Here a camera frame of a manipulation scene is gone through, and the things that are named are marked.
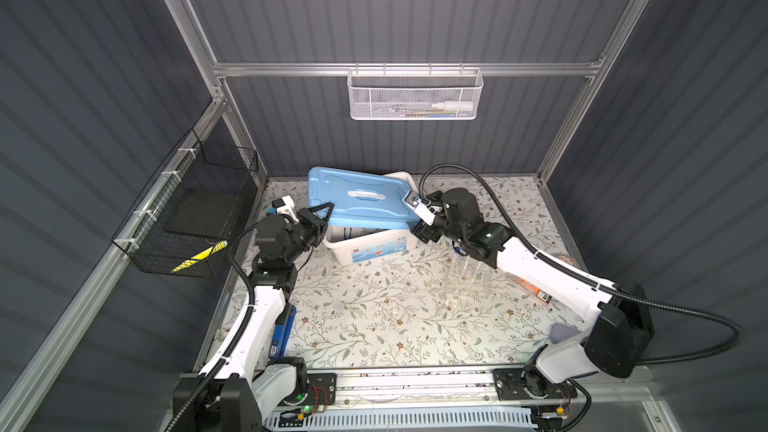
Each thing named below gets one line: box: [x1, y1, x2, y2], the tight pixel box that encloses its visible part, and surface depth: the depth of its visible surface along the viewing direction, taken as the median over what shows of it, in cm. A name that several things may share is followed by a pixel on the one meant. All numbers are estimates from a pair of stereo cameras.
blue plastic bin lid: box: [308, 166, 417, 229], surface depth 85 cm
